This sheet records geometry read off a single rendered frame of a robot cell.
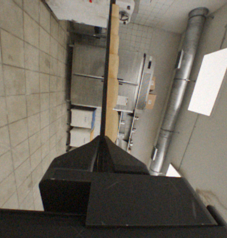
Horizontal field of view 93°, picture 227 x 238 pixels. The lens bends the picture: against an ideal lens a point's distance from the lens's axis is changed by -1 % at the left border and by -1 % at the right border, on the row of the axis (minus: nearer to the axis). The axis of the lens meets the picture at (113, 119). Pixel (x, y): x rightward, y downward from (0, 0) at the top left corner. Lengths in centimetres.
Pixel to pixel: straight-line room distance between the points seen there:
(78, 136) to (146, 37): 354
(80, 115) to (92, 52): 158
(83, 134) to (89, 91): 127
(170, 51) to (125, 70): 191
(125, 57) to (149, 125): 241
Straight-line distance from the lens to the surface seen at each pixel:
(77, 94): 283
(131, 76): 281
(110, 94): 17
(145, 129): 416
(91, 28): 346
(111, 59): 21
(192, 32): 342
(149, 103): 316
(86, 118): 316
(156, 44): 415
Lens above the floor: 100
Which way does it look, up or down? 5 degrees up
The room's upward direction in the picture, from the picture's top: 97 degrees clockwise
